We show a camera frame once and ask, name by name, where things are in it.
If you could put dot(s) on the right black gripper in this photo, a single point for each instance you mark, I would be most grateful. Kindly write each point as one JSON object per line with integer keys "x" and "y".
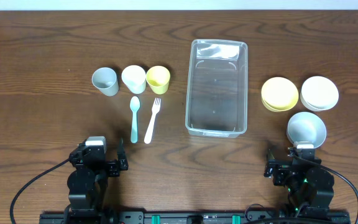
{"x": 276, "y": 170}

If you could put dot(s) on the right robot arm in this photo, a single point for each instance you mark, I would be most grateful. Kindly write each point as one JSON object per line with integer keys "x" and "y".
{"x": 310, "y": 188}

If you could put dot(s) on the mint green plastic spoon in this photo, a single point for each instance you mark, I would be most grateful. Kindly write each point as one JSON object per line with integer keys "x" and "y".
{"x": 134, "y": 106}

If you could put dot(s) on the black mounting rail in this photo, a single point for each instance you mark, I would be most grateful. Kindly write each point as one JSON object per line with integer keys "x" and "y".
{"x": 163, "y": 218}

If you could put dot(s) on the grey plastic cup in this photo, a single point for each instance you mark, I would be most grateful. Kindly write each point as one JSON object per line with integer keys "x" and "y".
{"x": 105, "y": 80}

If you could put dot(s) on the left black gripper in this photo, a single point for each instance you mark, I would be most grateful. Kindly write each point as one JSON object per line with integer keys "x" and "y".
{"x": 114, "y": 166}

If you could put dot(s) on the yellow plastic bowl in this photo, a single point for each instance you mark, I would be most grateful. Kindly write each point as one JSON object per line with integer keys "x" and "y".
{"x": 279, "y": 94}

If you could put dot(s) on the clear plastic container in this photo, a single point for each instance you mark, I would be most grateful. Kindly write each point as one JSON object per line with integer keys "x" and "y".
{"x": 217, "y": 91}

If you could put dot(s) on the white plastic bowl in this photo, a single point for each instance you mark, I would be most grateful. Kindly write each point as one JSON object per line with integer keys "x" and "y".
{"x": 319, "y": 93}

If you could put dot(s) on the yellow plastic cup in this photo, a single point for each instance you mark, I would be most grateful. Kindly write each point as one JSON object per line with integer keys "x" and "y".
{"x": 158, "y": 78}

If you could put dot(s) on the white plastic cup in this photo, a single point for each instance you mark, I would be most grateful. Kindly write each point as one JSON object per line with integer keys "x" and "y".
{"x": 134, "y": 77}

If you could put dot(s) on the white plastic fork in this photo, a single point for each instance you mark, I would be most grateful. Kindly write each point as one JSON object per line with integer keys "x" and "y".
{"x": 155, "y": 109}

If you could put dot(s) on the grey plastic bowl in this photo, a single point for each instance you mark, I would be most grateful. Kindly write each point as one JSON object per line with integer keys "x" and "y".
{"x": 306, "y": 127}

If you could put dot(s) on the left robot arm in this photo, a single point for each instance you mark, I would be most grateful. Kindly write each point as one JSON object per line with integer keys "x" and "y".
{"x": 88, "y": 183}

